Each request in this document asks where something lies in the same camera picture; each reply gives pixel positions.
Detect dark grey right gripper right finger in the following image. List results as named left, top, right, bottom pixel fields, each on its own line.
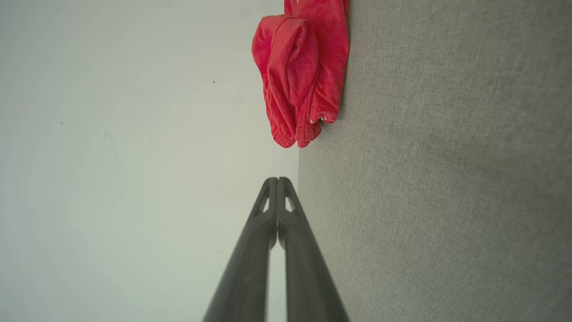
left=278, top=177, right=350, bottom=322

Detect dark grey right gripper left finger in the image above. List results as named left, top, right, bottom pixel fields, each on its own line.
left=203, top=177, right=279, bottom=322

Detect red shorts white stripes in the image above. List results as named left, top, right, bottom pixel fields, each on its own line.
left=252, top=15, right=323, bottom=148

